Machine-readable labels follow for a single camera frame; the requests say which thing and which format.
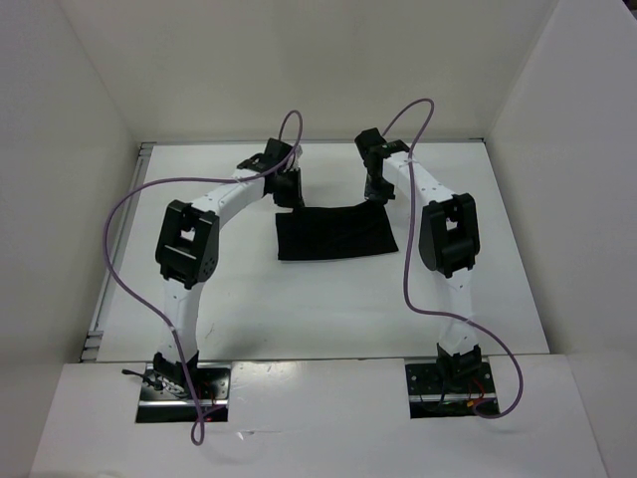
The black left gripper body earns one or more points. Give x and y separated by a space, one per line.
288 189

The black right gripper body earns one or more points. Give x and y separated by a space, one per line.
379 190

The black skirt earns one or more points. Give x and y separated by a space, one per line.
324 234

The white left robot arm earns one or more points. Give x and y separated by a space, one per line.
188 254

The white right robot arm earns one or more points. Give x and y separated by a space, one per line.
446 230

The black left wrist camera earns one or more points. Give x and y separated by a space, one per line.
278 157

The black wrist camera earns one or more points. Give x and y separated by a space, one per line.
278 157
370 143

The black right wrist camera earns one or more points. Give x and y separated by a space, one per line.
370 143

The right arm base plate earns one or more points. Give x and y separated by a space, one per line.
430 395

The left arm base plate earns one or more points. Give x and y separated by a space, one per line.
159 402

